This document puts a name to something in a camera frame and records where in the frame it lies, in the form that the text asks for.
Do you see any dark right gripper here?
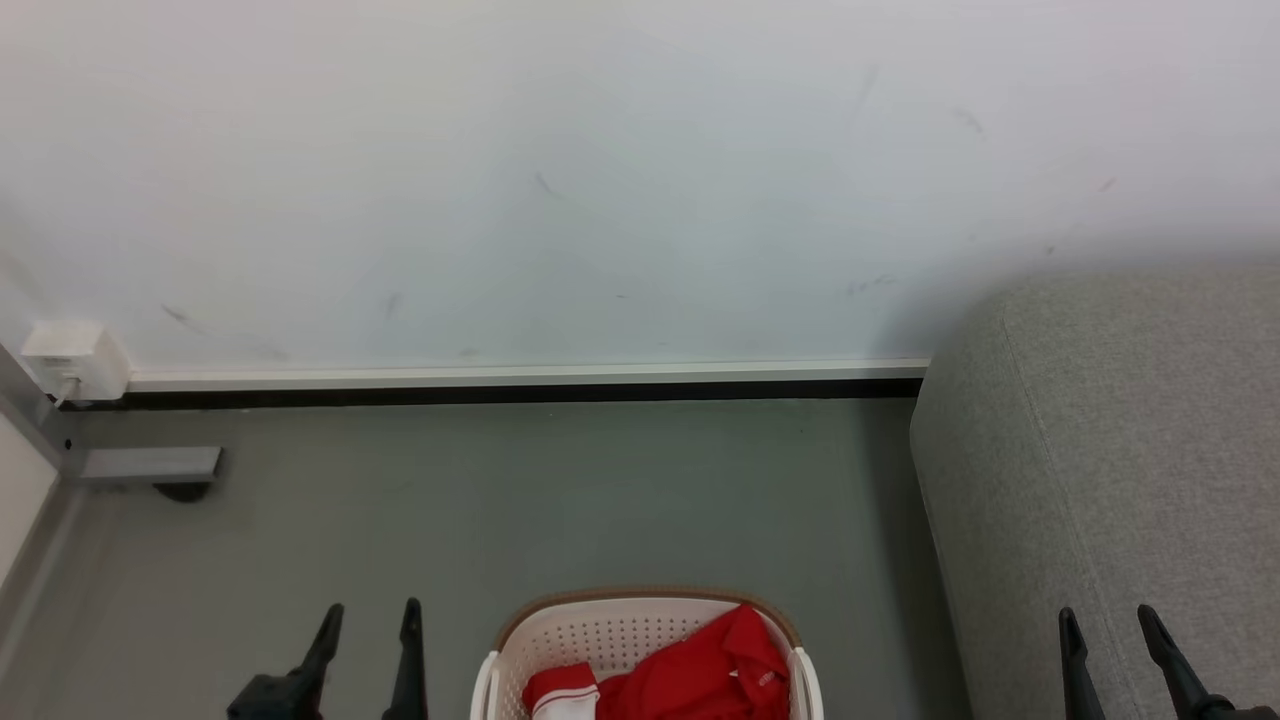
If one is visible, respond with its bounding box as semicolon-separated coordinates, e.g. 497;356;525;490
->
1058;604;1280;720

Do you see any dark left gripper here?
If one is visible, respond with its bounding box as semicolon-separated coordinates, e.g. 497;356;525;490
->
227;598;429;720

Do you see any red shorts white stripe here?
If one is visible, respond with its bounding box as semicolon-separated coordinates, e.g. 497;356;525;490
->
521;661;601;720

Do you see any red basketball jersey black lettering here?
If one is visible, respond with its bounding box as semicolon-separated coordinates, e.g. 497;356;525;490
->
597;603;793;720

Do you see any white perforated laundry basket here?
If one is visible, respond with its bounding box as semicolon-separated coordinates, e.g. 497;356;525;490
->
470;587;825;720

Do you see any grey fabric sofa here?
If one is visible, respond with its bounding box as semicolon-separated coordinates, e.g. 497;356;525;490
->
909;268;1280;720

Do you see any white and black baseboard strip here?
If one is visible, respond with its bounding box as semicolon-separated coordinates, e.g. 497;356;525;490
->
60;358;933;411

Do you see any grey metal frame with foot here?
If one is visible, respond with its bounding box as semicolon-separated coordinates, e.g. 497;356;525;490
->
0;345;223;504

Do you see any white wall outlet box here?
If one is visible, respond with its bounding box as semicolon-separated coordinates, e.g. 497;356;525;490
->
20;320;132;403

